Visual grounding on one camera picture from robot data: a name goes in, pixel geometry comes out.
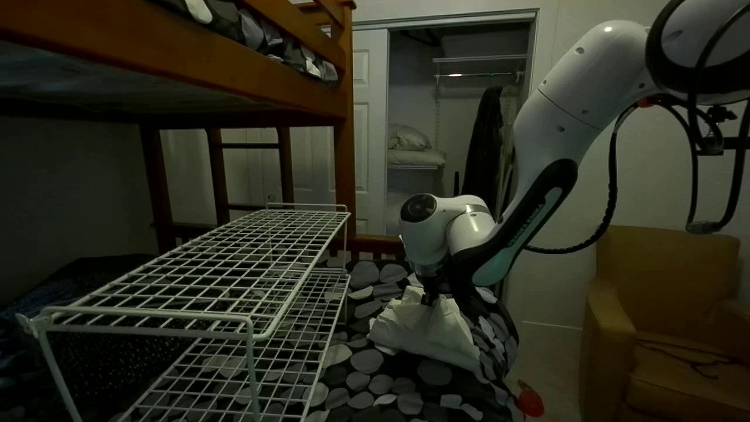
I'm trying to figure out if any white closet door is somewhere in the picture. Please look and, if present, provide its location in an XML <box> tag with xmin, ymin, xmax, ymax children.
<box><xmin>351</xmin><ymin>25</ymin><xmax>391</xmax><ymax>237</ymax></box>

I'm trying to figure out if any folded white bedding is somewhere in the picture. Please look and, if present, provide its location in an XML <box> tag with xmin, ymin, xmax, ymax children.
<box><xmin>385</xmin><ymin>148</ymin><xmax>451</xmax><ymax>173</ymax></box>

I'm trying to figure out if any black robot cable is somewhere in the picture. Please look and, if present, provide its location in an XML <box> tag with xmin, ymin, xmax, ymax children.
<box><xmin>537</xmin><ymin>91</ymin><xmax>750</xmax><ymax>256</ymax></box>

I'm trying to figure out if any dark hanging garment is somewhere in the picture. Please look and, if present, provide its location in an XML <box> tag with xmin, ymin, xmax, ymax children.
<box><xmin>461</xmin><ymin>83</ymin><xmax>519</xmax><ymax>220</ymax></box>

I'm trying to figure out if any wooden bunk bed frame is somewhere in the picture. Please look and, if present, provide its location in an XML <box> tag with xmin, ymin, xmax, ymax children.
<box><xmin>0</xmin><ymin>0</ymin><xmax>407</xmax><ymax>265</ymax></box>

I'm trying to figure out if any white wire shelf rack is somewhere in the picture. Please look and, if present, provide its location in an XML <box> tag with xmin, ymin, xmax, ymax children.
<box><xmin>17</xmin><ymin>199</ymin><xmax>355</xmax><ymax>422</ymax></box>

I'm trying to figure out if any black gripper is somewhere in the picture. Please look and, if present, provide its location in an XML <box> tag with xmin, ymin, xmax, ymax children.
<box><xmin>420</xmin><ymin>265</ymin><xmax>476</xmax><ymax>315</ymax></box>

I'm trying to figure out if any small red object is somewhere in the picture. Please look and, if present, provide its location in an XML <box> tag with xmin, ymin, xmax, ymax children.
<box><xmin>513</xmin><ymin>378</ymin><xmax>547</xmax><ymax>420</ymax></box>

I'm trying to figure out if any black grey dotted duvet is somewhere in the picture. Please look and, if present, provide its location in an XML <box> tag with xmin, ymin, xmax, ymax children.
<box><xmin>303</xmin><ymin>249</ymin><xmax>526</xmax><ymax>422</ymax></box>

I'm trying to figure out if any dotted bedding roll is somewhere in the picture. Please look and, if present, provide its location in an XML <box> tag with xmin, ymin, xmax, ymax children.
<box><xmin>151</xmin><ymin>0</ymin><xmax>342</xmax><ymax>84</ymax></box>

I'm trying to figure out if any white wire closet shelf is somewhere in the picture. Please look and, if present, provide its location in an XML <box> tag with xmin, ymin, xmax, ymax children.
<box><xmin>431</xmin><ymin>52</ymin><xmax>529</xmax><ymax>90</ymax></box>

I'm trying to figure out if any white pillow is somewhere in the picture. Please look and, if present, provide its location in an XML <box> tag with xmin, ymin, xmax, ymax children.
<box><xmin>386</xmin><ymin>125</ymin><xmax>433</xmax><ymax>152</ymax></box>

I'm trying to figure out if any yellow armchair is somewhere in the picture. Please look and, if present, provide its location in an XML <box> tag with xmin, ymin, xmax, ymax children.
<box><xmin>582</xmin><ymin>222</ymin><xmax>750</xmax><ymax>422</ymax></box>

